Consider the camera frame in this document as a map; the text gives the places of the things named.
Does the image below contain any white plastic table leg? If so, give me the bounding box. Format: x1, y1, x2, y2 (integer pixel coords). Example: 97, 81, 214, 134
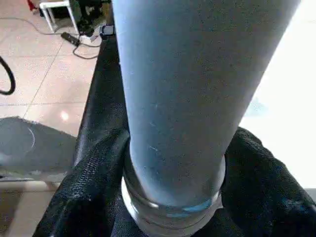
111, 0, 303, 237

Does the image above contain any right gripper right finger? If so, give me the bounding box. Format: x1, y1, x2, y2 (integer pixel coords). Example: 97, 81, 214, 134
219, 127, 316, 237

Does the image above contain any white metal stand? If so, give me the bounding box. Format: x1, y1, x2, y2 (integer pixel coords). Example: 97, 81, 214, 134
38, 0, 82, 34

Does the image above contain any black floor power cable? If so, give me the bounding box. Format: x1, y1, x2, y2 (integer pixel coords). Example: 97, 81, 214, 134
0, 17, 107, 61

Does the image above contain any grey floor mat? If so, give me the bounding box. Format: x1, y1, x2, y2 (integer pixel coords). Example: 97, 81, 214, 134
0, 117, 79, 182

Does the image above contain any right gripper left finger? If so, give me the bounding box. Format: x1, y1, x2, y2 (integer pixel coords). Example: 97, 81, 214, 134
32, 127, 132, 237

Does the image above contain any black floor cable loop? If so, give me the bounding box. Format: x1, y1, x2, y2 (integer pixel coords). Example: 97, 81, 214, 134
0, 56, 16, 96

